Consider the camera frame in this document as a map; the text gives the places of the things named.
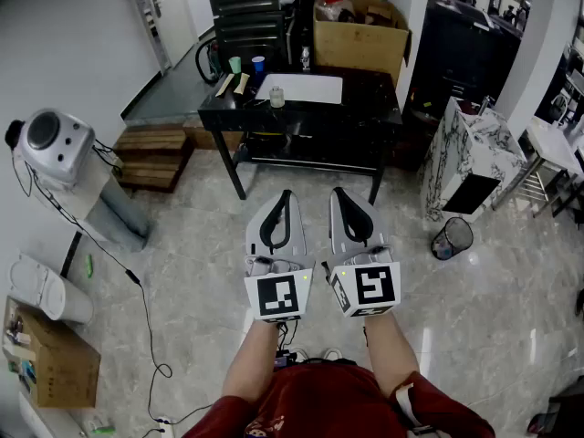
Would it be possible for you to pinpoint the person's left forearm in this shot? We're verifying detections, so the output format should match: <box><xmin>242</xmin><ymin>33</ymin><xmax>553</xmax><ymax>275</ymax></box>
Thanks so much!
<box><xmin>222</xmin><ymin>319</ymin><xmax>282</xmax><ymax>403</ymax></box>

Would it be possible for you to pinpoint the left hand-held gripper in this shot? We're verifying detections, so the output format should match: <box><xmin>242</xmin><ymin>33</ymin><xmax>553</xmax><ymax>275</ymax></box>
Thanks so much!
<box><xmin>244</xmin><ymin>189</ymin><xmax>316</xmax><ymax>324</ymax></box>

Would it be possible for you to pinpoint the white top steel table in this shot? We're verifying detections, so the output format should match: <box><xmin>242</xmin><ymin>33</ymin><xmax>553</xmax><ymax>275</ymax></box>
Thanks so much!
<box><xmin>492</xmin><ymin>116</ymin><xmax>584</xmax><ymax>218</ymax></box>

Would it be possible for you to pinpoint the grey pedestal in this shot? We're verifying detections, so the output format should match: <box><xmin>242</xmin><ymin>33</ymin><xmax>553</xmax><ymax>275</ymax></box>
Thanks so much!
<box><xmin>34</xmin><ymin>143</ymin><xmax>151</xmax><ymax>253</ymax></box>

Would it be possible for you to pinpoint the brown wooden block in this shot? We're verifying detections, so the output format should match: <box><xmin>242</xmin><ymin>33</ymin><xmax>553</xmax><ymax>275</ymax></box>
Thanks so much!
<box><xmin>182</xmin><ymin>125</ymin><xmax>244</xmax><ymax>152</ymax></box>

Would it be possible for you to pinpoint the white door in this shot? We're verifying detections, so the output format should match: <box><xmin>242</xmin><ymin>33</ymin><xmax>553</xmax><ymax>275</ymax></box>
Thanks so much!
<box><xmin>136</xmin><ymin>0</ymin><xmax>202</xmax><ymax>72</ymax></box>

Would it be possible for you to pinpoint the silver round-faced appliance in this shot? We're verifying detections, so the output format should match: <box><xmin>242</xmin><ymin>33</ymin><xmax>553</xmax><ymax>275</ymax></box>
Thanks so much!
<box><xmin>5</xmin><ymin>108</ymin><xmax>96</xmax><ymax>186</ymax></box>

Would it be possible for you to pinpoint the black floor cable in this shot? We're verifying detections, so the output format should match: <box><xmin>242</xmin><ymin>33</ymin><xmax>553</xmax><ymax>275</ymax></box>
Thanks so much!
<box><xmin>11</xmin><ymin>139</ymin><xmax>174</xmax><ymax>433</ymax></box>

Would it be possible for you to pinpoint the large open cardboard box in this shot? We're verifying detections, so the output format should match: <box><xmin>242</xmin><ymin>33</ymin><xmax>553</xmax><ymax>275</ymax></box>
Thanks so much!
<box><xmin>312</xmin><ymin>0</ymin><xmax>412</xmax><ymax>86</ymax></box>

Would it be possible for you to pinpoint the white marble pattern cabinet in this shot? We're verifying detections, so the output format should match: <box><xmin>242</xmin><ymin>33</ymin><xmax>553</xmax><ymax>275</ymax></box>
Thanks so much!
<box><xmin>418</xmin><ymin>96</ymin><xmax>528</xmax><ymax>224</ymax></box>

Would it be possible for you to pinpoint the person's right forearm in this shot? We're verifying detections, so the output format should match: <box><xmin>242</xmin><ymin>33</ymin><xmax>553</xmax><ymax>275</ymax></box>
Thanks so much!
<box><xmin>364</xmin><ymin>312</ymin><xmax>421</xmax><ymax>399</ymax></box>

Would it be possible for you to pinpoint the wooden plank pallet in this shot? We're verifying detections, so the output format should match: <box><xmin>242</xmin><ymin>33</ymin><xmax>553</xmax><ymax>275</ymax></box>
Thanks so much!
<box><xmin>112</xmin><ymin>125</ymin><xmax>195</xmax><ymax>194</ymax></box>

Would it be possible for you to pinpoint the small cardboard box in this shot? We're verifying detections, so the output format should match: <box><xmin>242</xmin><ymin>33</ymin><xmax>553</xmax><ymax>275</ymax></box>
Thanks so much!
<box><xmin>2</xmin><ymin>297</ymin><xmax>101</xmax><ymax>410</ymax></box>

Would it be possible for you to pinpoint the white sink basin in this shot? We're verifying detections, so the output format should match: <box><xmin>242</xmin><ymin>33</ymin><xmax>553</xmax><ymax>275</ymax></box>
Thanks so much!
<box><xmin>254</xmin><ymin>73</ymin><xmax>344</xmax><ymax>105</ymax></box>

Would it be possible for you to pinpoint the large black counter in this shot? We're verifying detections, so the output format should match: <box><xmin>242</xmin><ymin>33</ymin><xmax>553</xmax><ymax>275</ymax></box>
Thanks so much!
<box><xmin>410</xmin><ymin>0</ymin><xmax>524</xmax><ymax>122</ymax></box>

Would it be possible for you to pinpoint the black louvred cabinet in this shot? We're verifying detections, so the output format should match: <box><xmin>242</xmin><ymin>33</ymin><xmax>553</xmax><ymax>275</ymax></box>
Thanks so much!
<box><xmin>200</xmin><ymin>0</ymin><xmax>287</xmax><ymax>70</ymax></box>

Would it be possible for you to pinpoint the plastic jug with red cap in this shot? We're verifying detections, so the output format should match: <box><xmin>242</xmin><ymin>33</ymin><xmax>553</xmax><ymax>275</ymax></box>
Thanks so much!
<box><xmin>315</xmin><ymin>0</ymin><xmax>346</xmax><ymax>22</ymax></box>

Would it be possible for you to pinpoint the black wire mesh bin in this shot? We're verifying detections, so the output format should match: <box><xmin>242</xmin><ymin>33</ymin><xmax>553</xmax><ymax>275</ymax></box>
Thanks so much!
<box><xmin>431</xmin><ymin>216</ymin><xmax>475</xmax><ymax>261</ymax></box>

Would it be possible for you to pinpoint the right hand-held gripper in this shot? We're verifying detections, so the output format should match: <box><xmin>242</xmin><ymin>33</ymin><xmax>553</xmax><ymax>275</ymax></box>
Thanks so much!
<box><xmin>321</xmin><ymin>186</ymin><xmax>402</xmax><ymax>318</ymax></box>

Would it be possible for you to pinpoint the grey shoulder strap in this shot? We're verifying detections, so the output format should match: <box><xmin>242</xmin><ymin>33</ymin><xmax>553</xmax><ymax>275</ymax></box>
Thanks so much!
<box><xmin>394</xmin><ymin>381</ymin><xmax>439</xmax><ymax>437</ymax></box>

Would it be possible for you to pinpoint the person's red shirt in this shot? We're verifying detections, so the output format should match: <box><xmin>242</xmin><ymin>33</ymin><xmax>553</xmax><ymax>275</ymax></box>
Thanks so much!
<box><xmin>182</xmin><ymin>361</ymin><xmax>496</xmax><ymax>438</ymax></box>

